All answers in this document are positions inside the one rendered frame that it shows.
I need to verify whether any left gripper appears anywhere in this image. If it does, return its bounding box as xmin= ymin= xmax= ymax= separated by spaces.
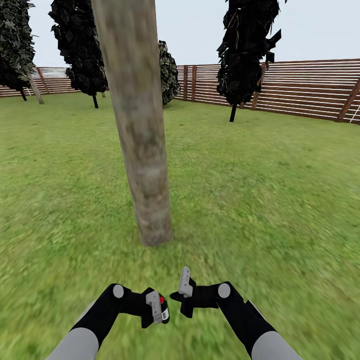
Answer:
xmin=131 ymin=287 xmax=154 ymax=329

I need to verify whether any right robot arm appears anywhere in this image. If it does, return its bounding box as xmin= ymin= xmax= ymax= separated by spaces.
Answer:
xmin=169 ymin=266 xmax=304 ymax=360

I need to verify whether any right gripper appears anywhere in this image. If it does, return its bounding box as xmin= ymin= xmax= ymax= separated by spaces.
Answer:
xmin=169 ymin=277 xmax=205 ymax=318

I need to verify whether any pesticide atomizer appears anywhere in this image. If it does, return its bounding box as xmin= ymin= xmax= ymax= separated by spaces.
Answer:
xmin=160 ymin=296 xmax=170 ymax=324

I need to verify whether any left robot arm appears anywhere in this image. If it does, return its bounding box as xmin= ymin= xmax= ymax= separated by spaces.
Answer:
xmin=45 ymin=283 xmax=164 ymax=360

